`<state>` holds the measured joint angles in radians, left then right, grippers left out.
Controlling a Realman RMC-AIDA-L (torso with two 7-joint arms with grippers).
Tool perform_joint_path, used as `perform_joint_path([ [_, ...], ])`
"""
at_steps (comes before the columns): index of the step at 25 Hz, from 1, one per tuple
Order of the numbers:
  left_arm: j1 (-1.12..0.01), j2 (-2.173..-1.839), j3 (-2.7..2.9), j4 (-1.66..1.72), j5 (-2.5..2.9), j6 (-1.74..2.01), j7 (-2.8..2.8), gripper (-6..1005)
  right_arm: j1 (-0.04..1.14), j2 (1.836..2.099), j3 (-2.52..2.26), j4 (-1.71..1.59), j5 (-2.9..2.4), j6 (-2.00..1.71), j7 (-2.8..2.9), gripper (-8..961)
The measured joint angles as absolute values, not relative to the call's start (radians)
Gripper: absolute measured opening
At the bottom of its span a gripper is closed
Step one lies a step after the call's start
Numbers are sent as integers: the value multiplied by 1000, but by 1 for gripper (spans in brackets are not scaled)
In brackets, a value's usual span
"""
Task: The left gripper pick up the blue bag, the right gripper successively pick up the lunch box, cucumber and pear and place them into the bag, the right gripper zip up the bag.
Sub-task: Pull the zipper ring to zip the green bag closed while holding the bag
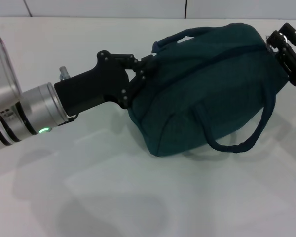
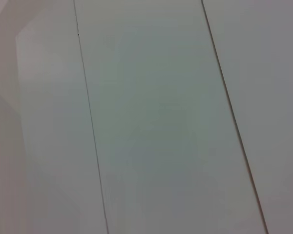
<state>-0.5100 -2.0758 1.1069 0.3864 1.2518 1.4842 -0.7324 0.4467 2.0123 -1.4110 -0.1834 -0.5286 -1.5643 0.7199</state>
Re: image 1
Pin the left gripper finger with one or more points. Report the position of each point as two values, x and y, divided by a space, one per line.
134 89
145 63

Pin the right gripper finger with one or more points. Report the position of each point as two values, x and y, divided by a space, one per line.
289 61
292 33

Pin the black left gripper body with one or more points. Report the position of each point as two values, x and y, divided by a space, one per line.
96 84

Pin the teal fabric zipper bag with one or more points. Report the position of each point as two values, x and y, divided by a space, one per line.
212 93

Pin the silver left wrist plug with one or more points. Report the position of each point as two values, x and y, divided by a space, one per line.
64 72

